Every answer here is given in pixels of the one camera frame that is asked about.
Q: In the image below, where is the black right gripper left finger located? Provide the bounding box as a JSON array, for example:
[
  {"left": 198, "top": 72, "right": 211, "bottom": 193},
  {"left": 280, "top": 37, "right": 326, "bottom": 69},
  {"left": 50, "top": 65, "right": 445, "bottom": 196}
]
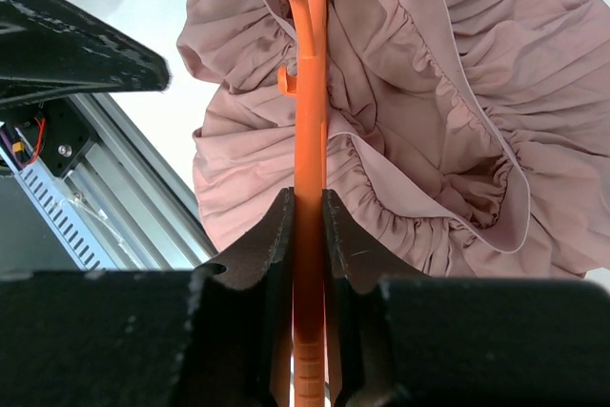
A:
[{"left": 1, "top": 189, "right": 295, "bottom": 406}]

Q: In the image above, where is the pink garment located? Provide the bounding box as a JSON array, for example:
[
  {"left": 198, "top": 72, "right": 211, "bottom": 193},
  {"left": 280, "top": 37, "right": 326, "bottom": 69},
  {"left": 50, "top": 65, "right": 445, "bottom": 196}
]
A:
[{"left": 177, "top": 0, "right": 609, "bottom": 277}]

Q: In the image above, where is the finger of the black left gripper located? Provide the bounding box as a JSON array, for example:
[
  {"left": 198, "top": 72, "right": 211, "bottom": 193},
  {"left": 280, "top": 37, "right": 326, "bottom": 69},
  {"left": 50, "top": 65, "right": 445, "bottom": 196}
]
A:
[{"left": 1, "top": 0, "right": 170, "bottom": 108}]

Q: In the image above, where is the white slotted cable duct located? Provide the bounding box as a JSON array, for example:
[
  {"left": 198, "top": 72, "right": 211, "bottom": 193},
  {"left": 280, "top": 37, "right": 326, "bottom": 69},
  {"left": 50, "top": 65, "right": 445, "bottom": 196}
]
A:
[{"left": 1, "top": 147, "right": 119, "bottom": 271}]

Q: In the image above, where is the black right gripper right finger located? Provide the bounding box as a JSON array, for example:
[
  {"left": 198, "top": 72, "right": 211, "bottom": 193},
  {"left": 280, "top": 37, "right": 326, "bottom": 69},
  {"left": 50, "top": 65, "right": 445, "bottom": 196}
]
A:
[{"left": 323, "top": 191, "right": 609, "bottom": 406}]

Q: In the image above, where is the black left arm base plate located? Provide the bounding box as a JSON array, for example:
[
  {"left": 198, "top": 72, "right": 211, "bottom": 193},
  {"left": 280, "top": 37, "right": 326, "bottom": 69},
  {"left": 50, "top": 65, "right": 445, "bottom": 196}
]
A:
[{"left": 9, "top": 94, "right": 99, "bottom": 177}]

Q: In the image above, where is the orange hanger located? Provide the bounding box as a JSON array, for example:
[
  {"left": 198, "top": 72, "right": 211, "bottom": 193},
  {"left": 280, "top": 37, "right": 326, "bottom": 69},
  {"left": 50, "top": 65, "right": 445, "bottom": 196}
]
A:
[{"left": 277, "top": 0, "right": 328, "bottom": 406}]

